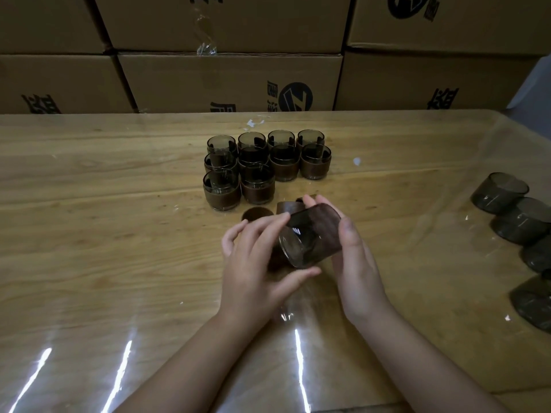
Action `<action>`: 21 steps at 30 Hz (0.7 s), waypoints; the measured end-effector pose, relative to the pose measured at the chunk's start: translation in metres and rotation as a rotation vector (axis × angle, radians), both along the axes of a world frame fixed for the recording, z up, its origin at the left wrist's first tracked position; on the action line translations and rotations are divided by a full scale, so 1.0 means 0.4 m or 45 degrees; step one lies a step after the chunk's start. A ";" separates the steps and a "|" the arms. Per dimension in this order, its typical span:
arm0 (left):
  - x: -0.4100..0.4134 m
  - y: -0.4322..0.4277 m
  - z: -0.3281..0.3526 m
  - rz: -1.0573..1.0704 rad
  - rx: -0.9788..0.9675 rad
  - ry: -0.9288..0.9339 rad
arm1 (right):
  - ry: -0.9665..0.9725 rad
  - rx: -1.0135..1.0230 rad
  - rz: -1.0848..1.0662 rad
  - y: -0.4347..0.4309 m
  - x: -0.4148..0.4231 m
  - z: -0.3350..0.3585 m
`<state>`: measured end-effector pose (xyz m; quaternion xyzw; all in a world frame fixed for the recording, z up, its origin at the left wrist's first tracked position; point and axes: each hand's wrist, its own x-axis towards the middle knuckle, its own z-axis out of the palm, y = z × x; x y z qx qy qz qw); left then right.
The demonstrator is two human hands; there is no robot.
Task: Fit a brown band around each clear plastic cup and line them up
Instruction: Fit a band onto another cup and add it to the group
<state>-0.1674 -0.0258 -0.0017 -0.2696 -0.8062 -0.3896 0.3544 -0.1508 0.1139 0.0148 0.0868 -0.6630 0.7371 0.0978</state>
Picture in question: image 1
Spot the person's left hand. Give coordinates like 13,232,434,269
220,212,323,328

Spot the stack of brown cardboard boxes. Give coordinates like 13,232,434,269
0,0,551,115

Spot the person's right hand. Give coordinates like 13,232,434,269
302,194,393,328

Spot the pile of brown sleeve rings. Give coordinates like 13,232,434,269
240,194,319,271

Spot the person's left forearm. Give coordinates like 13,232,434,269
114,313,267,413

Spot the cluster of smoky glass cups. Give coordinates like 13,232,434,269
470,172,551,334

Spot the person's right forearm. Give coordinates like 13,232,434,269
352,307,513,413

